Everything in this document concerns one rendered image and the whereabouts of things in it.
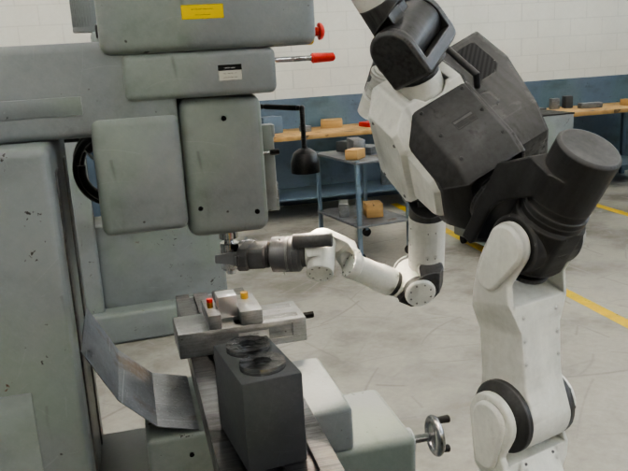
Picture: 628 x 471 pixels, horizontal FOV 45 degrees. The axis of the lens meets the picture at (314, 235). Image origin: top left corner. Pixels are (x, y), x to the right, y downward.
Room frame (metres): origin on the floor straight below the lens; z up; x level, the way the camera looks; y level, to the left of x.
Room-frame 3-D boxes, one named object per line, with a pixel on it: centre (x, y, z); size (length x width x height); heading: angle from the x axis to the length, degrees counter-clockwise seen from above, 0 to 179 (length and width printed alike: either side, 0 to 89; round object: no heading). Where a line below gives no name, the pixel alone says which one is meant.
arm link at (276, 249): (1.80, 0.12, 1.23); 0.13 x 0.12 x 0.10; 171
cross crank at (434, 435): (1.93, -0.27, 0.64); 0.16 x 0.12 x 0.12; 104
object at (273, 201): (1.84, 0.10, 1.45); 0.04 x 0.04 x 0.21; 14
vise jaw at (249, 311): (1.99, 0.20, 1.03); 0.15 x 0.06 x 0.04; 15
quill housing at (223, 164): (1.81, 0.22, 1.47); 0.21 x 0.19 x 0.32; 14
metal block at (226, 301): (1.98, 0.25, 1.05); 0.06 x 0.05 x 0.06; 15
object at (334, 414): (1.81, 0.21, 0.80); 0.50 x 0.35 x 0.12; 104
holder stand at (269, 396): (1.41, 0.13, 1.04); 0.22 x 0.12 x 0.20; 21
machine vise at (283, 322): (1.99, 0.22, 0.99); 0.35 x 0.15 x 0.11; 105
